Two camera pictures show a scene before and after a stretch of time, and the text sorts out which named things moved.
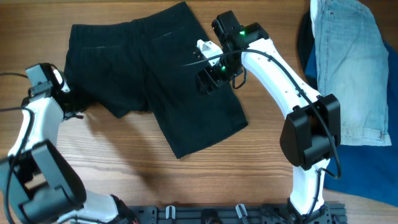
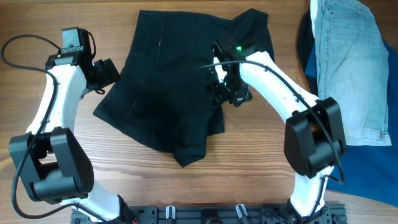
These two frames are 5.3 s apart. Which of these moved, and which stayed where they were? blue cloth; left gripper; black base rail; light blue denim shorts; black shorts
Moved: black shorts; left gripper
Stayed: black base rail; light blue denim shorts; blue cloth
